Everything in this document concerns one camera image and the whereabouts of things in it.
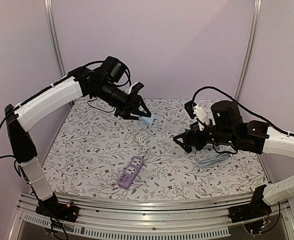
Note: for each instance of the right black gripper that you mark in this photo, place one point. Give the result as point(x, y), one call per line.
point(195, 137)

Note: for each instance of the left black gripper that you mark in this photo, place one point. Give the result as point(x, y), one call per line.
point(132, 106)

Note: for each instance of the light blue charger plug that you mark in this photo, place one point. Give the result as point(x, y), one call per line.
point(147, 120)

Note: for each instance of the grey power strip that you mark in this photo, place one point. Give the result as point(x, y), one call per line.
point(209, 146)

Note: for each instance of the purple power strip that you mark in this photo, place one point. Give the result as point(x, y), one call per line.
point(126, 179)

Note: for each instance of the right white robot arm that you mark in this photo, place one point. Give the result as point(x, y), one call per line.
point(256, 137)

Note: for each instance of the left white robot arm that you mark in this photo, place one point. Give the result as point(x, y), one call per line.
point(80, 82)

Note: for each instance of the floral table mat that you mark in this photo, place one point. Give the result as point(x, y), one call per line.
point(93, 148)

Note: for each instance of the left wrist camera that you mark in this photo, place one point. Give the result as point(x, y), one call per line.
point(135, 88)

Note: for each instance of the aluminium front rail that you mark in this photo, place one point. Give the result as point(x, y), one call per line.
point(192, 219)

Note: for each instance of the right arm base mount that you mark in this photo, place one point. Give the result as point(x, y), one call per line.
point(256, 208)

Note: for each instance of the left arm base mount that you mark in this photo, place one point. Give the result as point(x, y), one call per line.
point(51, 207)

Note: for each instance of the left aluminium frame post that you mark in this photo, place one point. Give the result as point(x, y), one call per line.
point(54, 37)

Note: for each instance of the aluminium frame post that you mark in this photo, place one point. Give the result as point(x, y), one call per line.
point(54, 37)
point(249, 48)

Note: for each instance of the right aluminium frame post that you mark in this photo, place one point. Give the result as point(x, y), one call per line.
point(249, 48)

